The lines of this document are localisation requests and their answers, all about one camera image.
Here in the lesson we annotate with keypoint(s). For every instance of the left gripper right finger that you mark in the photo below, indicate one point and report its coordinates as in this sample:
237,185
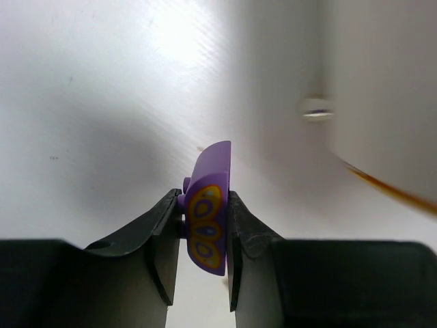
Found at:
279,282

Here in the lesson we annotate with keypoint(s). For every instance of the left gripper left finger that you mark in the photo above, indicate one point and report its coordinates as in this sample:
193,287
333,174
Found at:
126,279

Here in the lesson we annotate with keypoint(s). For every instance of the purple lego brick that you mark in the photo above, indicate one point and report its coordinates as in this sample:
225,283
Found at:
203,203

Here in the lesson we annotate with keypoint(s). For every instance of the yellow drawer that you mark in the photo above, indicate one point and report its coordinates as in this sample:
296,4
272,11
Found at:
414,200

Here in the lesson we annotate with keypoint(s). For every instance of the cream round drawer cabinet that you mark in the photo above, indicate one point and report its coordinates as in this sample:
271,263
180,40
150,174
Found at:
282,51

